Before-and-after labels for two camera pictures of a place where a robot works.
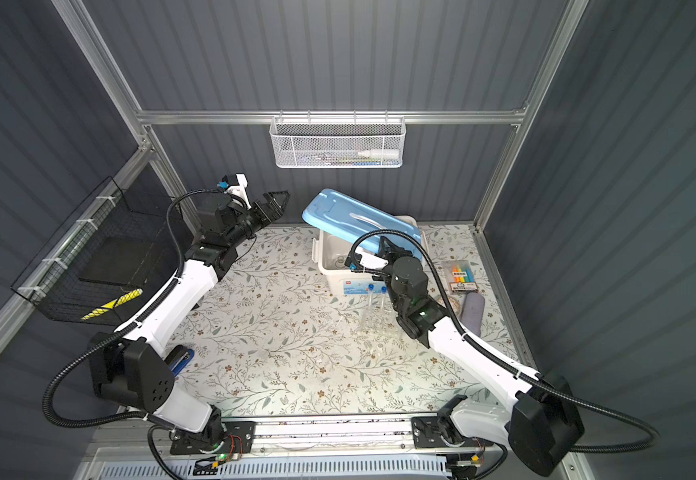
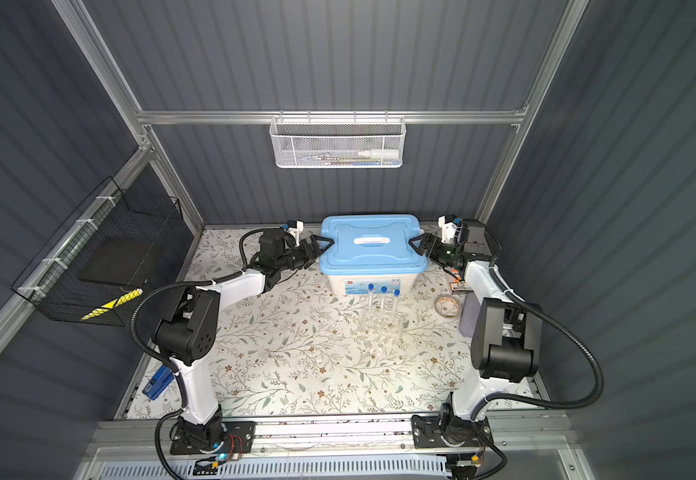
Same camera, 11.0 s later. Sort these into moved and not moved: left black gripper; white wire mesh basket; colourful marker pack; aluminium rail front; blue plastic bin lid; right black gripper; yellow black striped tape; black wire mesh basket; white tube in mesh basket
Moved: blue plastic bin lid; left black gripper; right black gripper
Not moved: colourful marker pack; aluminium rail front; white wire mesh basket; yellow black striped tape; black wire mesh basket; white tube in mesh basket
